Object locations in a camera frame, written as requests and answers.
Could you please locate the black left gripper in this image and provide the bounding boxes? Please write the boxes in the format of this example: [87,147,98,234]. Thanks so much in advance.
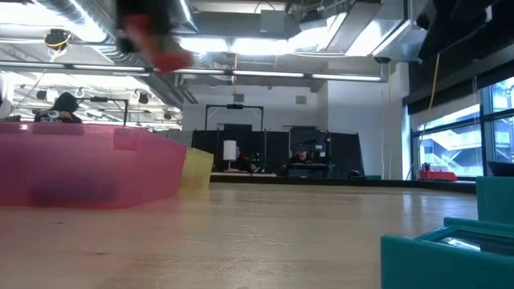
[115,0,180,55]

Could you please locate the red digital clock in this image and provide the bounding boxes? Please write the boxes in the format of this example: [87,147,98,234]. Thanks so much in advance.
[123,14,194,74]

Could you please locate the person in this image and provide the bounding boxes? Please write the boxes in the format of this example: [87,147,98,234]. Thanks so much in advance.
[287,150,312,165]
[34,92,84,124]
[235,146,258,173]

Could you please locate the grey ceiling box unit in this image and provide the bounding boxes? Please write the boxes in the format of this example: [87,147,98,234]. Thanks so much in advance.
[259,8,288,35]

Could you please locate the long ceiling light bar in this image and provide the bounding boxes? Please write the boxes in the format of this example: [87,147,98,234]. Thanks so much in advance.
[0,59,389,83]

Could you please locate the red translucent plastic tray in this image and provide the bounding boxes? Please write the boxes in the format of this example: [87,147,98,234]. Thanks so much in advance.
[0,121,188,210]

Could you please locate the white cylindrical lamp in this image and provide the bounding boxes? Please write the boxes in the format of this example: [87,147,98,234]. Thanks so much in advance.
[222,139,239,173]

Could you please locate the yellow translucent plastic tray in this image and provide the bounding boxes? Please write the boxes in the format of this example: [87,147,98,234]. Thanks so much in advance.
[179,147,215,190]

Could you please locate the wooden table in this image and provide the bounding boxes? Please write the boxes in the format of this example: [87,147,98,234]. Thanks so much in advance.
[210,171,278,178]

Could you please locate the black partition panels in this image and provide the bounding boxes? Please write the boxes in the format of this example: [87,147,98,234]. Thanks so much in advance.
[190,124,365,177]

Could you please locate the red box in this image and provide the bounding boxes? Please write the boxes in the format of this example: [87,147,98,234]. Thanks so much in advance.
[419,170,458,182]

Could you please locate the silver round ceiling duct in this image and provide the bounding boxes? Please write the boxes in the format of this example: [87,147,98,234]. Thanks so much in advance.
[162,0,200,35]

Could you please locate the black yellow cable reel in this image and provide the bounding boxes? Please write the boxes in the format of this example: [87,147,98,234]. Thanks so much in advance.
[43,27,73,51]

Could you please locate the black gantry frame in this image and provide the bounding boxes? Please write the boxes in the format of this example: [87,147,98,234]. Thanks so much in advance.
[65,96,129,128]
[204,103,265,132]

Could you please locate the black aluminium table frame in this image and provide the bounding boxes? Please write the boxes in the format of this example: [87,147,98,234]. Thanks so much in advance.
[210,176,478,194]

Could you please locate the yellow hanging cable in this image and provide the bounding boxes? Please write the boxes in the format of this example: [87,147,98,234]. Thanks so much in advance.
[427,51,442,112]

